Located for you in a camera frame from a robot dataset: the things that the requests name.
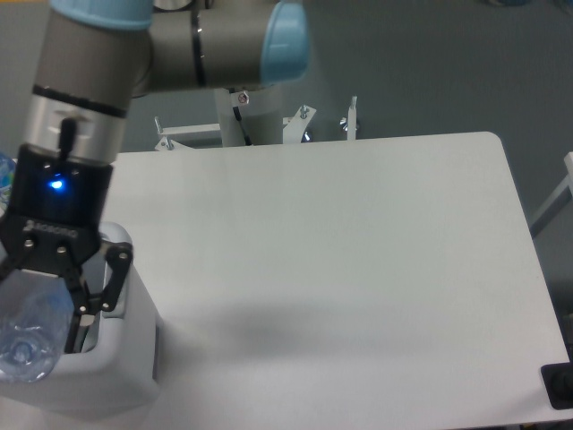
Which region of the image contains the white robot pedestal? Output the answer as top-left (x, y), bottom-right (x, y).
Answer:
top-left (214, 85), bottom-right (283, 147)

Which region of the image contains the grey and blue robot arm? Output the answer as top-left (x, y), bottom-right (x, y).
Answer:
top-left (1, 1), bottom-right (309, 353)

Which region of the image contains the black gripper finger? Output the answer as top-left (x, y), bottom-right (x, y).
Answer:
top-left (0, 244), bottom-right (34, 282)
top-left (60, 241), bottom-right (133, 354)

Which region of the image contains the white trash can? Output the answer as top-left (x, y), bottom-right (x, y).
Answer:
top-left (1, 223), bottom-right (161, 411)

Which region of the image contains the white base bracket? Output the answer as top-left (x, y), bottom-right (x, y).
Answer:
top-left (154, 116), bottom-right (221, 151)
top-left (339, 95), bottom-right (359, 141)

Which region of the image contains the white left base bracket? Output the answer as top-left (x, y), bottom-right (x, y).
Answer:
top-left (154, 116), bottom-right (221, 151)

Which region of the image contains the black clamp at table corner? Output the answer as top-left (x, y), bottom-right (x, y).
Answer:
top-left (541, 362), bottom-right (572, 410)

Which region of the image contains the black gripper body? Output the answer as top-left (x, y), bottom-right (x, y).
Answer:
top-left (1, 144), bottom-right (113, 277)

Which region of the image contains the blue labelled water bottle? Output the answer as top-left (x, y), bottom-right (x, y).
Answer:
top-left (0, 153), bottom-right (16, 215)

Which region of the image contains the white right base bracket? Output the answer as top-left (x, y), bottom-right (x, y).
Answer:
top-left (339, 95), bottom-right (359, 141)

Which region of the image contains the black cable on pedestal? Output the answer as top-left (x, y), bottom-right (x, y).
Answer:
top-left (228, 88), bottom-right (252, 147)

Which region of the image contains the clear plastic bottle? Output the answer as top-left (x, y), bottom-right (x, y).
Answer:
top-left (1, 270), bottom-right (74, 383)

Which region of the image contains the white frame at right edge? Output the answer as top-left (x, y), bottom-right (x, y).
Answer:
top-left (529, 152), bottom-right (572, 238)

